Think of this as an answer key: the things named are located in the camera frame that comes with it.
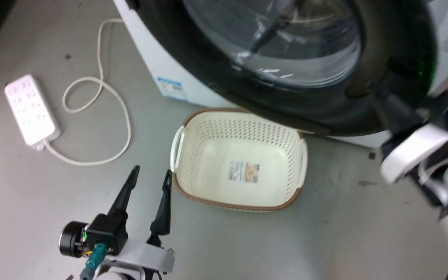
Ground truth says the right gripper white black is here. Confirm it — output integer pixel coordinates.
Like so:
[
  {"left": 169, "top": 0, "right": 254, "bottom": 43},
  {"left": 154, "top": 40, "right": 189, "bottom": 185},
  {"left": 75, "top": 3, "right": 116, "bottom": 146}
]
[{"left": 366, "top": 80, "right": 448, "bottom": 212}]

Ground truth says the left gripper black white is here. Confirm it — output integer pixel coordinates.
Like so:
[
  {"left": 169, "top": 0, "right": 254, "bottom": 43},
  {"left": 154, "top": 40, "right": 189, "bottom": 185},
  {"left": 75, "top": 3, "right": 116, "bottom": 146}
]
[{"left": 59, "top": 165, "right": 176, "bottom": 280}]

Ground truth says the black round glass washer door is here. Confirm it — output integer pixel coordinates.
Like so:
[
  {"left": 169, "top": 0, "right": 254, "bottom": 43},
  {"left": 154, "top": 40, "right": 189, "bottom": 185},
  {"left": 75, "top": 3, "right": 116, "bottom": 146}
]
[{"left": 134, "top": 0, "right": 439, "bottom": 137}]

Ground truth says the white front-load washing machine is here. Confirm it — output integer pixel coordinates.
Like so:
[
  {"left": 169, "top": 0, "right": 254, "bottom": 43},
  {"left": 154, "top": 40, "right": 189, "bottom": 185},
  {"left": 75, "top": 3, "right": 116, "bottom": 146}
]
[{"left": 112, "top": 0, "right": 448, "bottom": 149}]

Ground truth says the cream perforated laundry basket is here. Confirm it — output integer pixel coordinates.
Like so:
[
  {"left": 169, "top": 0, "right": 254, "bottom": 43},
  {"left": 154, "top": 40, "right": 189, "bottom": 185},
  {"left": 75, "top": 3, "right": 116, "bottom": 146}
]
[{"left": 170, "top": 108, "right": 308, "bottom": 212}]

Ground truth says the paper label in basket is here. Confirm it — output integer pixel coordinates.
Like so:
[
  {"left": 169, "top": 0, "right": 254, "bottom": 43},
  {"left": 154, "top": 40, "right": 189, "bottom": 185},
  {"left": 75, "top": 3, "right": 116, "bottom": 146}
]
[{"left": 228, "top": 161, "right": 260, "bottom": 184}]

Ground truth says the blue energy label sticker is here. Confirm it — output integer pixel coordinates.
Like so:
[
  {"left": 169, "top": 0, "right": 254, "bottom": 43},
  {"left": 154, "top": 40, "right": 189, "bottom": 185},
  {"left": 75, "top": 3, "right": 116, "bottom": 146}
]
[{"left": 157, "top": 77, "right": 189, "bottom": 102}]

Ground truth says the white power strip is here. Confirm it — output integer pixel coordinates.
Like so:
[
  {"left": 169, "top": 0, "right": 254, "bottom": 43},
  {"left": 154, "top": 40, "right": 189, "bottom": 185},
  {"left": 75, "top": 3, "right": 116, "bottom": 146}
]
[{"left": 4, "top": 74, "right": 61, "bottom": 149}]

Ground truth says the teal cable connector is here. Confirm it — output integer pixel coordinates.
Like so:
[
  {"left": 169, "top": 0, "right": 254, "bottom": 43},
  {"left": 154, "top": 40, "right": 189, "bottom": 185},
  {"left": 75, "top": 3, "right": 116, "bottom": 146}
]
[{"left": 79, "top": 243, "right": 109, "bottom": 280}]

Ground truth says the cream power cord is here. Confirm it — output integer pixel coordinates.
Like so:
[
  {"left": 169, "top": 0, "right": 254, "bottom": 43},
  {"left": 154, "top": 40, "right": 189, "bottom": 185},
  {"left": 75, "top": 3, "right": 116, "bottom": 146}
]
[{"left": 37, "top": 18, "right": 132, "bottom": 167}]

